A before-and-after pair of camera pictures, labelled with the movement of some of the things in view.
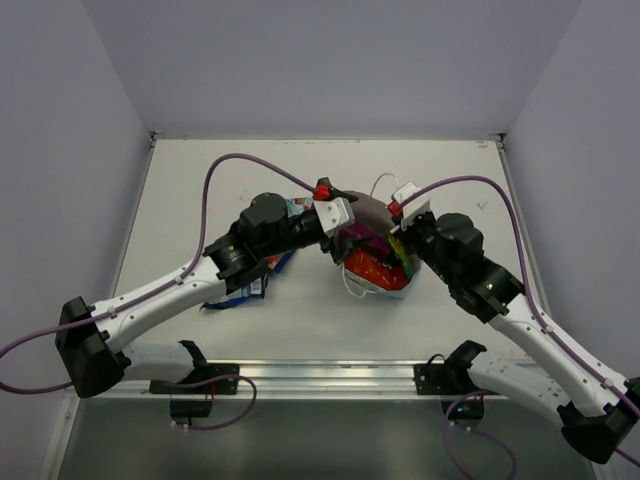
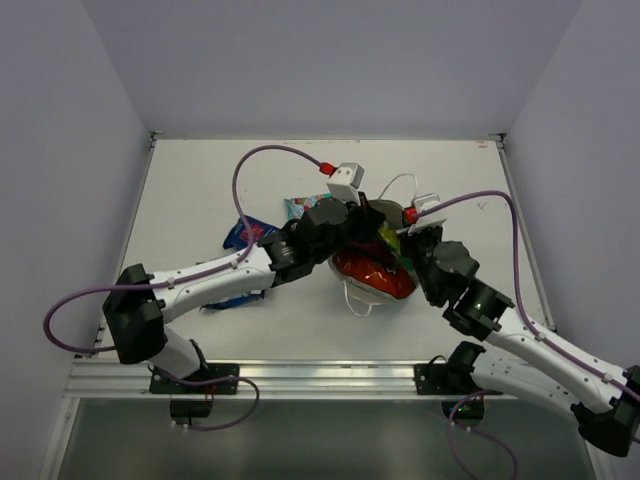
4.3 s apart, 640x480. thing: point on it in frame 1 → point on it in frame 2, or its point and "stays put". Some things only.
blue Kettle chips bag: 258,287 stays put
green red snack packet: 296,205 stays put
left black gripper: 329,242 → 370,222
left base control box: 182,410 stays put
